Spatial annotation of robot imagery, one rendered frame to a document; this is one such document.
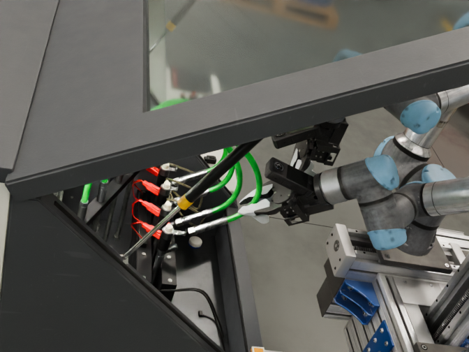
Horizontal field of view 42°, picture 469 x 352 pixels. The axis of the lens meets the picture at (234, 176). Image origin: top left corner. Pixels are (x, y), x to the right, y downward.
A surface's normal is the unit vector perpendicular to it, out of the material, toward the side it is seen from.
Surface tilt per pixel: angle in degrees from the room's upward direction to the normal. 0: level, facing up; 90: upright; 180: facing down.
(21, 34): 0
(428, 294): 0
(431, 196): 73
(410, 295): 0
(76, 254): 90
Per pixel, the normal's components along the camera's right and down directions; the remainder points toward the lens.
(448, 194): -0.72, -0.14
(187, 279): 0.29, -0.77
